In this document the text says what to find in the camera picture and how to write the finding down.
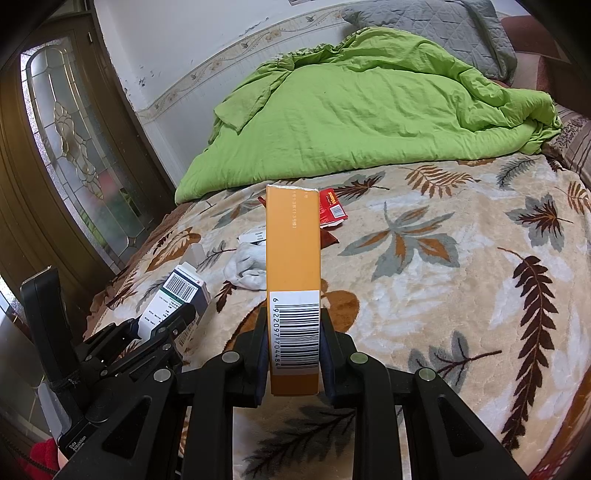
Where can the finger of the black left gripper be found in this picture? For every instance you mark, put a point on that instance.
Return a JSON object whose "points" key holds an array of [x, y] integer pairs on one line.
{"points": [[159, 338]]}

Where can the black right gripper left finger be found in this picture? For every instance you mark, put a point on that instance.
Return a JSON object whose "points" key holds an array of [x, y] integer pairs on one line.
{"points": [[234, 378]]}

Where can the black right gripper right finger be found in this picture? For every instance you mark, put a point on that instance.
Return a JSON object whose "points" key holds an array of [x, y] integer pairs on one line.
{"points": [[354, 380]]}

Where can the white barcode medicine box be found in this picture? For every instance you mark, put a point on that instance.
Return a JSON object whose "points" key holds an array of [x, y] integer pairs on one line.
{"points": [[182, 286]]}

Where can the white green sock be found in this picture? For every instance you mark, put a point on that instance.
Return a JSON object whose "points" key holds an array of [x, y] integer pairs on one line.
{"points": [[246, 268]]}

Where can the red small carton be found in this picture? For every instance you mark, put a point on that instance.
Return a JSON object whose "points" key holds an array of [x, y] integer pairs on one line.
{"points": [[331, 211]]}

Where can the orange medicine box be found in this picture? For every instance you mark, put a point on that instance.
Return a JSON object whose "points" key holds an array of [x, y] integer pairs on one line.
{"points": [[293, 289]]}

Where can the red torn wrapper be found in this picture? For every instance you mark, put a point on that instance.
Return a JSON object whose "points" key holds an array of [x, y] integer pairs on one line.
{"points": [[328, 237]]}

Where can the white barcode tube box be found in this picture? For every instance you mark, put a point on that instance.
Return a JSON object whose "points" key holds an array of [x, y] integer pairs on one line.
{"points": [[253, 237]]}

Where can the leaf pattern beige blanket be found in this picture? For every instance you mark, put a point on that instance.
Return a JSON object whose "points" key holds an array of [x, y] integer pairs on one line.
{"points": [[477, 269]]}

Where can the wooden glass panel door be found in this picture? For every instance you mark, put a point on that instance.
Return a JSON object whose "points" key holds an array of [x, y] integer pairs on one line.
{"points": [[81, 187]]}

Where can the green quilt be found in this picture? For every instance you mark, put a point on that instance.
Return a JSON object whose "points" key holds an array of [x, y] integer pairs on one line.
{"points": [[380, 97]]}

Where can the striped brown pillow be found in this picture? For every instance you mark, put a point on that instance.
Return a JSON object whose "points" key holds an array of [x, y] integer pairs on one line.
{"points": [[572, 147]]}

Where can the grey quilted pillow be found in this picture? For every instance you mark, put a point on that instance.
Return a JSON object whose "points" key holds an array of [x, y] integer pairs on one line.
{"points": [[469, 30]]}

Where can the brown wooden headboard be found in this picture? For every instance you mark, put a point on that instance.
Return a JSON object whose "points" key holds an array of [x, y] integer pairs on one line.
{"points": [[541, 63]]}

